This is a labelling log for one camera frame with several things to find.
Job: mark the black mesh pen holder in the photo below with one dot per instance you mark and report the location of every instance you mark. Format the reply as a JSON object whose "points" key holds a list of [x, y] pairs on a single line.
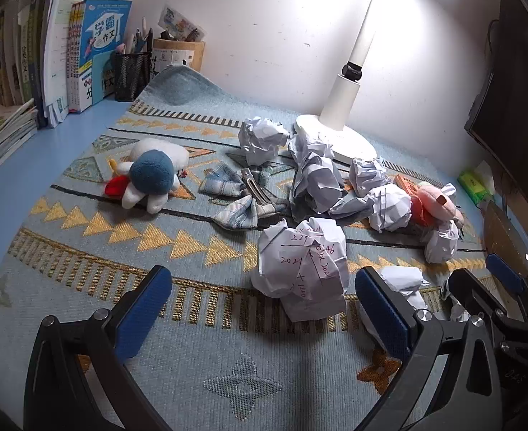
{"points": [[131, 76]]}

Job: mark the green tissue pack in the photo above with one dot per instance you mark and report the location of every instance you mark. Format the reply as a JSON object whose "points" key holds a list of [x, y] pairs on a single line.
{"points": [[473, 184]]}

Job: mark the black monitor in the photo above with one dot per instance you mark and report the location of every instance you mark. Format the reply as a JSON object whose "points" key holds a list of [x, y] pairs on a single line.
{"points": [[511, 112]]}

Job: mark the three-ball dango plush toy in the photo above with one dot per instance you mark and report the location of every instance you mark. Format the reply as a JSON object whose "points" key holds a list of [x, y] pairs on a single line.
{"points": [[437, 202]]}

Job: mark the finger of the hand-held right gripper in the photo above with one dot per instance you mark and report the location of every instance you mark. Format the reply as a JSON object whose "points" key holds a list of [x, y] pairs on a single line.
{"points": [[506, 274], [468, 289]]}

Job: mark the row of upright books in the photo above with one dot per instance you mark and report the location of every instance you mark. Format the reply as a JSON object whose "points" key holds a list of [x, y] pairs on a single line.
{"points": [[26, 54]]}

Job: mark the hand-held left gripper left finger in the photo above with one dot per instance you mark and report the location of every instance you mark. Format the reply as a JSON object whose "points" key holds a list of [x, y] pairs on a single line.
{"points": [[143, 305]]}

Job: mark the illustrated cards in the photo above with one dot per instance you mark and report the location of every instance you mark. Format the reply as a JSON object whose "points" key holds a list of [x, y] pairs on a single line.
{"points": [[181, 22]]}

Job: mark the brown mesh basket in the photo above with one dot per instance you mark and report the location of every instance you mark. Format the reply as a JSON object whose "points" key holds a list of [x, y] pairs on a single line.
{"points": [[502, 233]]}

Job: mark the pink orange cardboard box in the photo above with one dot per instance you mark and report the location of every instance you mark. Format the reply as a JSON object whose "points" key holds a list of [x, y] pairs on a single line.
{"points": [[405, 184]]}

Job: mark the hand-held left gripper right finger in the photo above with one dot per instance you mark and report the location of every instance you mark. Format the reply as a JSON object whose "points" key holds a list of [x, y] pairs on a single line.
{"points": [[383, 314]]}

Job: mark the bunch of pens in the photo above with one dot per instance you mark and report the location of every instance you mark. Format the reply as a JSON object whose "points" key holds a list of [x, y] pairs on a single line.
{"points": [[138, 38]]}

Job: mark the blue patterned woven mat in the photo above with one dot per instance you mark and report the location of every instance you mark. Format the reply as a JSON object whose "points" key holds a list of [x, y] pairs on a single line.
{"points": [[111, 256]]}

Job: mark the white desk lamp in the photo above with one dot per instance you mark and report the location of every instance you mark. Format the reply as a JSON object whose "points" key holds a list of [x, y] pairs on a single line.
{"points": [[349, 98]]}

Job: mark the pile of paper balls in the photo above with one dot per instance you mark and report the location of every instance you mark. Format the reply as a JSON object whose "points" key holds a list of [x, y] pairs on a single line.
{"points": [[313, 175]]}

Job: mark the blue and white plush toy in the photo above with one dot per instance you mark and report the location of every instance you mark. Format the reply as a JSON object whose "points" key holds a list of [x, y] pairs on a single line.
{"points": [[151, 175]]}

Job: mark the white booklets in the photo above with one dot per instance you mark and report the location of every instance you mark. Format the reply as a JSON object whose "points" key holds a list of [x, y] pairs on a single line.
{"points": [[59, 31]]}

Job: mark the handwritten paper ball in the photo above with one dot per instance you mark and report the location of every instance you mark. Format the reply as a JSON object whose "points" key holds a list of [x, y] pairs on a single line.
{"points": [[300, 269]]}

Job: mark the blue boxed book set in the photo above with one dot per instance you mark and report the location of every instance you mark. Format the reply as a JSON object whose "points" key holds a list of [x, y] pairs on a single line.
{"points": [[98, 45]]}

